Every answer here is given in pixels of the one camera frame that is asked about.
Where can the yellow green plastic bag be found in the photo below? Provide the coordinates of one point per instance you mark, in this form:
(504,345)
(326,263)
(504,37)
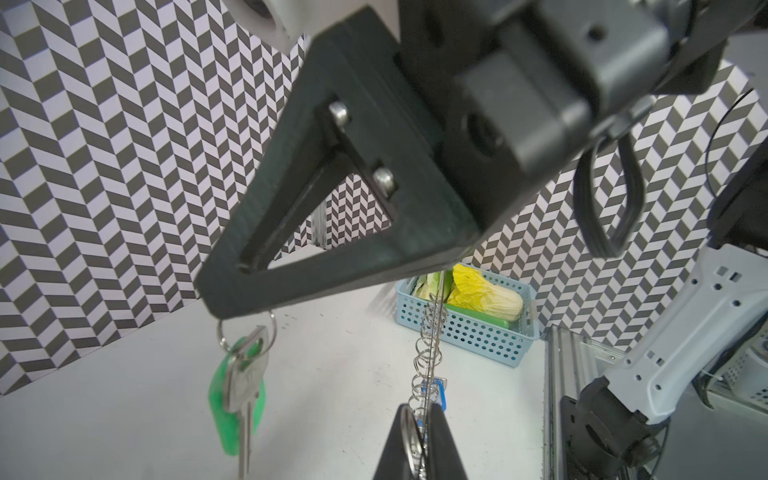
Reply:
(465,289)

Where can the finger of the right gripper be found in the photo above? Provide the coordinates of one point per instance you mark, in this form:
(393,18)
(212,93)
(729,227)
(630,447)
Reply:
(348,193)

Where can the light blue plastic basket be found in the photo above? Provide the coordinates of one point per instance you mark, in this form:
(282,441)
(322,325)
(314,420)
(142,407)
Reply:
(475,331)

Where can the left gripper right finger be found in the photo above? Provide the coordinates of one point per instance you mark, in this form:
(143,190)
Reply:
(443,460)

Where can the aluminium frame rail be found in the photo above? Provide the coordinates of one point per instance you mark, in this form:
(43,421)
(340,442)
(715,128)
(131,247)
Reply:
(726,441)

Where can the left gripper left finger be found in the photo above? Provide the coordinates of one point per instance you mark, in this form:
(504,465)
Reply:
(404,456)

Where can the key with green tag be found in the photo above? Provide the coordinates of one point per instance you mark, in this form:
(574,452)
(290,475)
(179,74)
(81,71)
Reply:
(236,393)

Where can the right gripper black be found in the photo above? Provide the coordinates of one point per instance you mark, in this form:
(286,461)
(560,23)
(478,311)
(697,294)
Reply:
(520,87)

